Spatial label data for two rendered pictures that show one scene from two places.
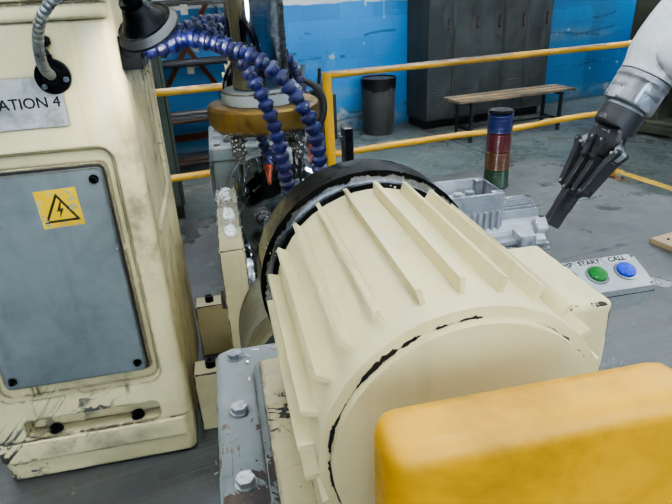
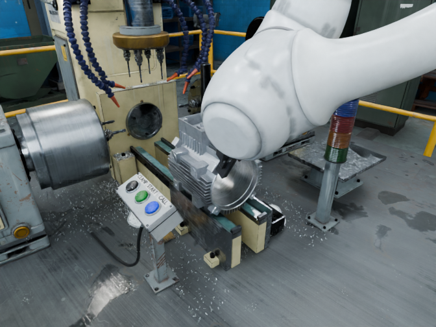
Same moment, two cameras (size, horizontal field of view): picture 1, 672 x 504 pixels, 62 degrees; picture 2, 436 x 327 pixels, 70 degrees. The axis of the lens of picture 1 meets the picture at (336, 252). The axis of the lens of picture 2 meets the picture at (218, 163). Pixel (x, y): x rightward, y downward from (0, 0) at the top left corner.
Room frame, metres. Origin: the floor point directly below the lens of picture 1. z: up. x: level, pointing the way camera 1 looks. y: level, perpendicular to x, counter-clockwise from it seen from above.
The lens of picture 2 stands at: (0.69, -0.98, 1.45)
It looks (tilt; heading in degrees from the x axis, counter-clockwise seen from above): 29 degrees down; 64
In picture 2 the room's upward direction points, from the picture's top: straight up
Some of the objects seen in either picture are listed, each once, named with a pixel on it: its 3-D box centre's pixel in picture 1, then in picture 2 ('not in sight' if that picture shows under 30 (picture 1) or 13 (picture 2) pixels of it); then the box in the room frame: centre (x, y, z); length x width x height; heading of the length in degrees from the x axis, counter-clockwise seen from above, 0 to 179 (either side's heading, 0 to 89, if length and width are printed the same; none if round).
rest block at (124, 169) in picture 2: not in sight; (125, 167); (0.82, 0.11, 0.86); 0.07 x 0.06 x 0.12; 11
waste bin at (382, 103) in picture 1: (378, 105); not in sight; (6.30, -0.55, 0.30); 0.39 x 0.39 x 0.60
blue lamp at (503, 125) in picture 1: (500, 122); (345, 105); (1.34, -0.41, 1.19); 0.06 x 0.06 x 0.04
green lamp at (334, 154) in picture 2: (495, 176); (336, 151); (1.34, -0.41, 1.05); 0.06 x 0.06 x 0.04
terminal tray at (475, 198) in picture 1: (462, 205); (205, 132); (1.00, -0.24, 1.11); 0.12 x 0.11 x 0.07; 100
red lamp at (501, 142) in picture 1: (498, 140); (342, 121); (1.34, -0.41, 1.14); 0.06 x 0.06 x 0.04
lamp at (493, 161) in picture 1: (497, 158); (339, 136); (1.34, -0.41, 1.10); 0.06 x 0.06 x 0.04
